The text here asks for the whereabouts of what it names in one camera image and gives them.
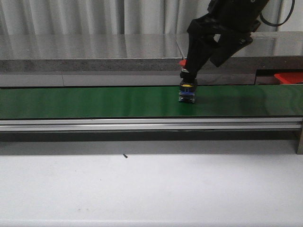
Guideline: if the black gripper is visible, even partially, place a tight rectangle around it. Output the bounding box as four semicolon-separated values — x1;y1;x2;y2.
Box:
186;0;268;78

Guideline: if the red plastic bin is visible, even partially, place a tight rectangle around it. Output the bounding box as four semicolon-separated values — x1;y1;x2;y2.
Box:
274;72;303;85

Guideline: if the green conveyor belt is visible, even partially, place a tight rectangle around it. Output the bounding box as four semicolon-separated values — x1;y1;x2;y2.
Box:
0;85;303;120

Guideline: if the grey stone counter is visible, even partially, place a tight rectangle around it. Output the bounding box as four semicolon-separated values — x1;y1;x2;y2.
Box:
0;32;303;87

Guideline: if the white pleated curtain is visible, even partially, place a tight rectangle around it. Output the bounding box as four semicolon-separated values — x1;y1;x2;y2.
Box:
0;0;285;36

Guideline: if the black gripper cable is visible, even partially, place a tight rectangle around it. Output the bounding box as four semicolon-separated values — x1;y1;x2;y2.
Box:
259;0;296;27

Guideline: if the aluminium conveyor frame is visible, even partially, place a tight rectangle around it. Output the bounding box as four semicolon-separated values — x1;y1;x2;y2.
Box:
0;117;303;156

